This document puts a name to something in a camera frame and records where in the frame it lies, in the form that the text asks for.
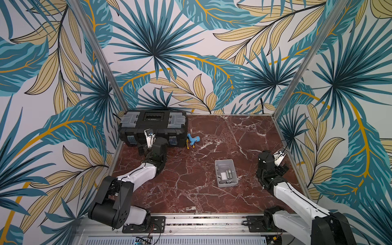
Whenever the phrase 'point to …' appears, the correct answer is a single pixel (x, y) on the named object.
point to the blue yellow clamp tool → (192, 140)
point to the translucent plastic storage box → (221, 166)
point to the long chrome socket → (227, 175)
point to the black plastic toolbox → (171, 125)
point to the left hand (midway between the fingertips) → (147, 141)
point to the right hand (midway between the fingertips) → (277, 157)
